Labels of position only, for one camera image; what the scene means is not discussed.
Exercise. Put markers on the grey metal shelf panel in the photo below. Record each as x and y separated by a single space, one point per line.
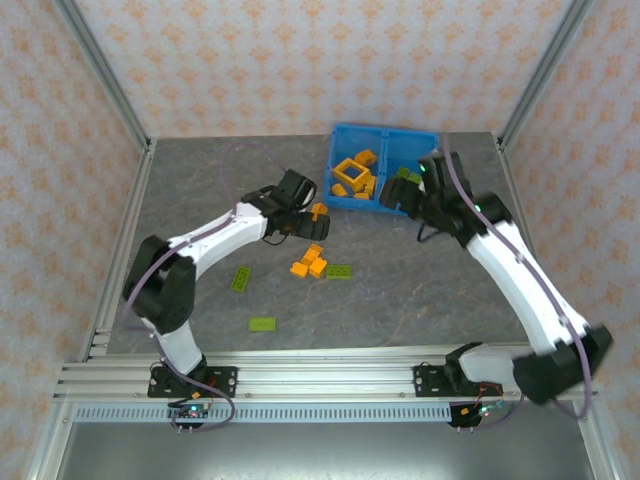
325 450

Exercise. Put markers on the aluminium base beam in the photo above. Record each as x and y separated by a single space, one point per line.
325 375

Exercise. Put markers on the aluminium frame leg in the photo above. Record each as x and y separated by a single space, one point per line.
50 445
600 450

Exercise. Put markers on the aluminium table side rail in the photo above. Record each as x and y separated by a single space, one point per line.
142 175
510 175

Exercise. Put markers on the orange lego window frame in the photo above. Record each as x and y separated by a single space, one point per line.
344 167

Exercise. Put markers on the blue plastic bin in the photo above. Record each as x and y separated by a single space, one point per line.
345 137
405 145

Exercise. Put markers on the aluminium upright frame post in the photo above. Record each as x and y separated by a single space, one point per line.
107 75
542 75

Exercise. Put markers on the small control circuit board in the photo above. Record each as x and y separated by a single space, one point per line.
482 411
192 412

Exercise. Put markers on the round orange lego piece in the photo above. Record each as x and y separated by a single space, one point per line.
340 190

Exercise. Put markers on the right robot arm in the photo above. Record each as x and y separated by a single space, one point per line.
520 290

